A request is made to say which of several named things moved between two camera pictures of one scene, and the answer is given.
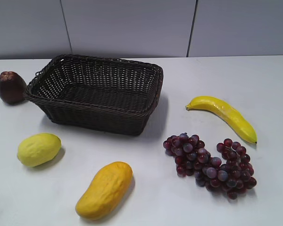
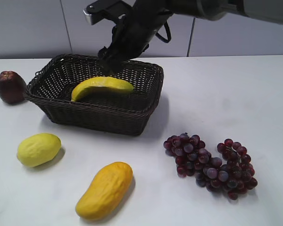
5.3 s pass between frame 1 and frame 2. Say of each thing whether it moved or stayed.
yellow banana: moved
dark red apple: stayed
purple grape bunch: stayed
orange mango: stayed
